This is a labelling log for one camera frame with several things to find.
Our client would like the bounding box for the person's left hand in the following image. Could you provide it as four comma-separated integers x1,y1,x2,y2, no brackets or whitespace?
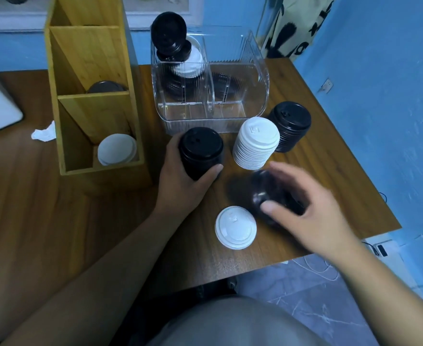
153,131,224,220

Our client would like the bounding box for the person's right hand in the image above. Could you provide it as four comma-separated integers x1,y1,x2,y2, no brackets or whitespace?
260,161,363,263

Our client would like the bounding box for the large white cup lid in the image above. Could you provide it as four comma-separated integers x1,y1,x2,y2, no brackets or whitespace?
215,206,258,250

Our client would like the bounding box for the white domed cup lid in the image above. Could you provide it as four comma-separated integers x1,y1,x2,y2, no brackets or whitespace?
232,117,281,171

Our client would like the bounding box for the wooden three-compartment organizer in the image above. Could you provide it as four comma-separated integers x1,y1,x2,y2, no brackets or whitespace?
44,0,145,176

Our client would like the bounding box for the short stack of black lids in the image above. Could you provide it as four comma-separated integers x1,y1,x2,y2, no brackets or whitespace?
267,101,312,141

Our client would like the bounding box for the person's right forearm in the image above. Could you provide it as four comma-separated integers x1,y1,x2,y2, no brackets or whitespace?
337,245,423,346

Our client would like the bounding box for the person's left forearm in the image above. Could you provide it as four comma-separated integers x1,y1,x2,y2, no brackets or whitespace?
0,209,176,346

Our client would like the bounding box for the grey shirt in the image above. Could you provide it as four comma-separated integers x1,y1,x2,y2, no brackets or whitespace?
157,295,331,346

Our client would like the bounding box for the clear plastic container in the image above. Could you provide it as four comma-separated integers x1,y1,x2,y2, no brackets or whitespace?
150,25,271,136

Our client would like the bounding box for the crumpled white tissue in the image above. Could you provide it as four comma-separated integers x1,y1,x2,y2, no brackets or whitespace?
31,120,57,142

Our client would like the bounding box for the cream tote bag black print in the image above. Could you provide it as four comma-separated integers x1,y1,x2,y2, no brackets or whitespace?
261,0,338,59

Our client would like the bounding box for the white cable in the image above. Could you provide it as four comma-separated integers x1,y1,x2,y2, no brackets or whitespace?
290,254,340,282

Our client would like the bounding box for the white window frame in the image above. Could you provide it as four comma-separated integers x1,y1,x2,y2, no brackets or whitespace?
0,0,204,33

